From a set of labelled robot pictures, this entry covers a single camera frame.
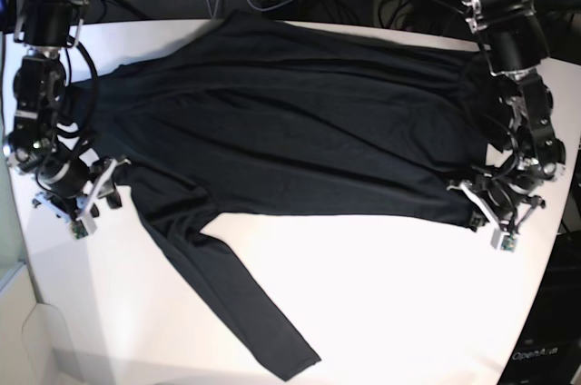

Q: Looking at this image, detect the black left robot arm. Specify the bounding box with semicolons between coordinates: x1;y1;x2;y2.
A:
3;0;554;238

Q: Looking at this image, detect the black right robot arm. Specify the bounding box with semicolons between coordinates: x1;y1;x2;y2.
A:
29;0;566;237

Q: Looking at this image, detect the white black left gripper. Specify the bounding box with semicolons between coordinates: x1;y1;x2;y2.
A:
447;173;545;233

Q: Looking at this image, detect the black long sleeve shirt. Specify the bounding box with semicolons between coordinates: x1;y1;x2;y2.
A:
92;14;509;380

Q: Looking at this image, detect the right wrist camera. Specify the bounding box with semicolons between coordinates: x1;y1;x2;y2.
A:
490;229;518;252

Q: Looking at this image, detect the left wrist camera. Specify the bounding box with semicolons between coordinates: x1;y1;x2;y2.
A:
69;216;97;240

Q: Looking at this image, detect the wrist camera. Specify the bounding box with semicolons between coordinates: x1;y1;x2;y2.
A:
490;229;518;252
69;216;97;240

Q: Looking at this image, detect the black OpenArm case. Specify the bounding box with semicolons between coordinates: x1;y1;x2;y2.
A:
498;232;580;384

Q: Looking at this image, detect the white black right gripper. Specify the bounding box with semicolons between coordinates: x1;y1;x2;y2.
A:
32;156;131;222

